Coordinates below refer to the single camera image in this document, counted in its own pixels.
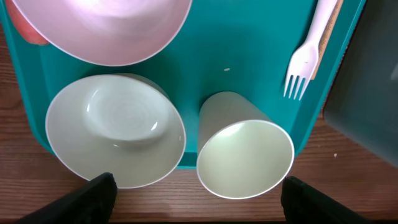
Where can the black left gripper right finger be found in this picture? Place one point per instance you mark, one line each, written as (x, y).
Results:
(304, 204)

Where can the wooden chopstick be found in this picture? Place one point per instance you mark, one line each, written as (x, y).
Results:
(327, 34)

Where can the pink bowl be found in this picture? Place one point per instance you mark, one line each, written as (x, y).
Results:
(107, 32)

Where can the white plastic cup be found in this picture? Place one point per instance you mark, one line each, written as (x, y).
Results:
(242, 153)

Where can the light green bowl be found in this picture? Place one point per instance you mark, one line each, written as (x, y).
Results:
(121, 123)

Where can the teal plastic tray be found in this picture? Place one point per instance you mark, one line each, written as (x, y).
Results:
(239, 46)

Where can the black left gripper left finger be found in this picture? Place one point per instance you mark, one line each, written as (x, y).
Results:
(90, 204)

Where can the grey dishwasher rack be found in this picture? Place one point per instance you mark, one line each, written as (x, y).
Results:
(362, 103)

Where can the orange carrot piece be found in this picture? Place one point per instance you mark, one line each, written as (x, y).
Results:
(27, 32)

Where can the white plastic fork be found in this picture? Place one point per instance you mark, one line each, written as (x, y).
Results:
(304, 60)

